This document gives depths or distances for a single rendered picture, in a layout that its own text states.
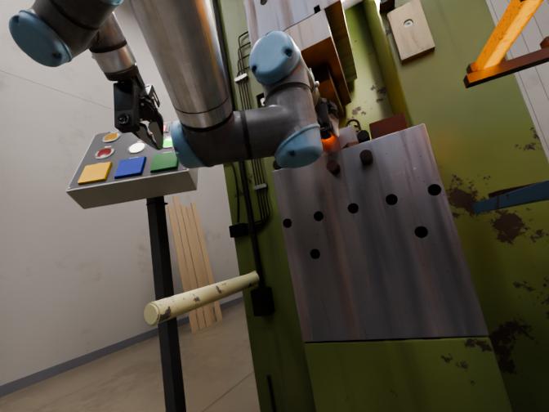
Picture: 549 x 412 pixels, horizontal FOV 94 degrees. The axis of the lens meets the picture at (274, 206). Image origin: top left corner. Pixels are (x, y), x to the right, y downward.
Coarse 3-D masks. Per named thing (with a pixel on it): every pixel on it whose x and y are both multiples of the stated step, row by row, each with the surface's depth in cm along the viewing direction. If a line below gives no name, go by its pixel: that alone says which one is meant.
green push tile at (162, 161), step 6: (156, 156) 76; (162, 156) 75; (168, 156) 75; (174, 156) 75; (156, 162) 74; (162, 162) 74; (168, 162) 73; (174, 162) 73; (150, 168) 72; (156, 168) 72; (162, 168) 72; (168, 168) 72; (174, 168) 72
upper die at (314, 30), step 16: (320, 16) 76; (288, 32) 80; (304, 32) 78; (320, 32) 75; (304, 48) 77; (320, 48) 78; (336, 48) 92; (320, 64) 85; (336, 64) 86; (336, 80) 95
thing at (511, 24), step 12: (516, 0) 37; (528, 0) 36; (540, 0) 36; (504, 12) 40; (516, 12) 37; (528, 12) 38; (504, 24) 40; (516, 24) 40; (492, 36) 44; (504, 36) 42; (516, 36) 43; (492, 48) 45; (504, 48) 45; (480, 60) 49; (492, 60) 48
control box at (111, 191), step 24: (96, 144) 84; (120, 144) 83; (144, 144) 81; (144, 168) 74; (192, 168) 76; (72, 192) 71; (96, 192) 72; (120, 192) 74; (144, 192) 75; (168, 192) 76
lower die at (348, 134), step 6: (348, 126) 70; (354, 126) 70; (342, 132) 70; (348, 132) 69; (354, 132) 69; (330, 138) 71; (336, 138) 71; (342, 138) 70; (348, 138) 69; (354, 138) 69; (324, 144) 72; (330, 144) 71; (336, 144) 71; (342, 144) 70; (324, 150) 72; (330, 150) 71; (336, 150) 70
